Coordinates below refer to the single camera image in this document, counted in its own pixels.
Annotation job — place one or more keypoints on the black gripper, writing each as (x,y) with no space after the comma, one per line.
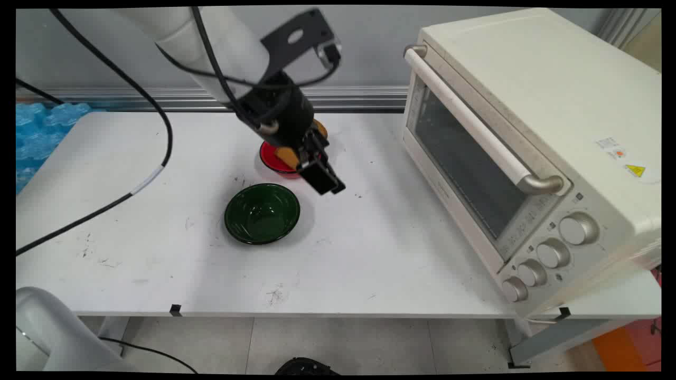
(285,113)

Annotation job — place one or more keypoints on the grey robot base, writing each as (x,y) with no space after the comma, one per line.
(47,332)

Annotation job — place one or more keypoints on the brown toast slice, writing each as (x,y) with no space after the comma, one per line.
(288,155)

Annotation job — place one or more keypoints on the red bowl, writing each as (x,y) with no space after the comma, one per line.
(270,158)

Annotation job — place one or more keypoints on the dark green bowl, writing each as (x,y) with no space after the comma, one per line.
(262,214)

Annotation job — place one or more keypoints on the black round floor object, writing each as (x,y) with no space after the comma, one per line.
(305,366)

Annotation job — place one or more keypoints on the black tape marker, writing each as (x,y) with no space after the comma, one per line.
(563,314)
(176,310)

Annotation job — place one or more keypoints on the small silver oven knob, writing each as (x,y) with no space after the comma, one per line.
(514,290)
(531,273)

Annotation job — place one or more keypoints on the cream toaster oven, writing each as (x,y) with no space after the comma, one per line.
(549,95)

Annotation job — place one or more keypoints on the medium silver oven knob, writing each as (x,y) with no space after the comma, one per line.
(553,253)

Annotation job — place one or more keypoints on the large silver oven knob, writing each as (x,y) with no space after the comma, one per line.
(578,228)

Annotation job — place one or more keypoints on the white label sticker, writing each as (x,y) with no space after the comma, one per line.
(612,148)

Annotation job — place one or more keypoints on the yellow warning sticker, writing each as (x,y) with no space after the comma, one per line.
(635,170)

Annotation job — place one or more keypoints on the grey ribbed panel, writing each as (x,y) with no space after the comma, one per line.
(623,26)

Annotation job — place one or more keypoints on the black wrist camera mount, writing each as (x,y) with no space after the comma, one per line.
(296,34)

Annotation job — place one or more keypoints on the aluminium wall rail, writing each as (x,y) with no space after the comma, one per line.
(132,97)

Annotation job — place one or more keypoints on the grey table leg frame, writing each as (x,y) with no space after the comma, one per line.
(560,338)

